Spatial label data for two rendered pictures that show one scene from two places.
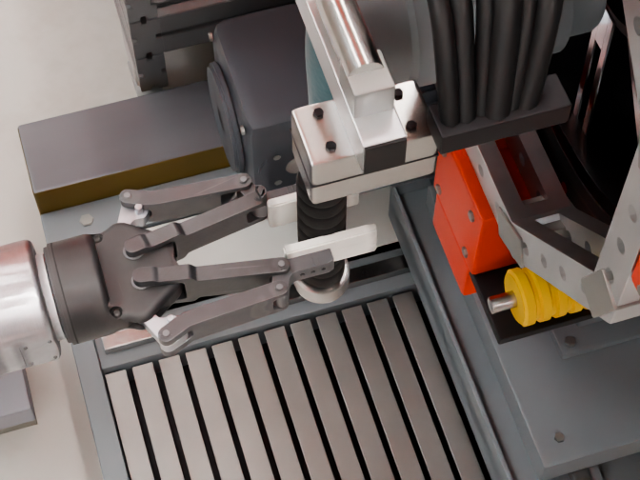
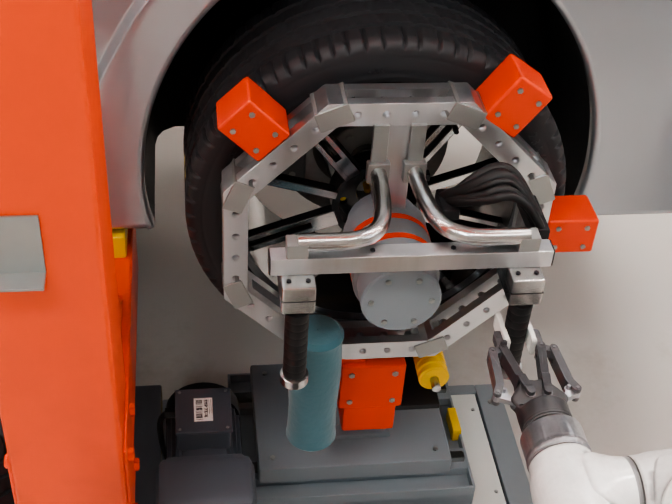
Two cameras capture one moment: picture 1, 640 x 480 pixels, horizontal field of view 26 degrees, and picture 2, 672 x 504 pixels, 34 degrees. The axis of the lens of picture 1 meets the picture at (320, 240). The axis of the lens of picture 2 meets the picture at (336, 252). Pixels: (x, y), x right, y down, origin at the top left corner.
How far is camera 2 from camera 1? 148 cm
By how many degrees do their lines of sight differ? 53
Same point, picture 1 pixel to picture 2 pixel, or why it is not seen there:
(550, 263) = (474, 317)
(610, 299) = not seen: hidden behind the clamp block
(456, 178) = (370, 374)
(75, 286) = (561, 405)
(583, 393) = (411, 432)
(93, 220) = not seen: outside the picture
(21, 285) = (565, 419)
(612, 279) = not seen: hidden behind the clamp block
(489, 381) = (376, 488)
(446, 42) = (529, 201)
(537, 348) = (380, 444)
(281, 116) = (249, 485)
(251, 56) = (198, 491)
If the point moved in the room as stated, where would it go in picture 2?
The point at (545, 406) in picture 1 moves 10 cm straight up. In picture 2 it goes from (416, 450) to (421, 417)
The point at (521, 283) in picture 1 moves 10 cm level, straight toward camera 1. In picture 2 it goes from (435, 367) to (485, 386)
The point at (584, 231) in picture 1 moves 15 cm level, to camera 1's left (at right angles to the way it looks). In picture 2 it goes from (455, 304) to (447, 362)
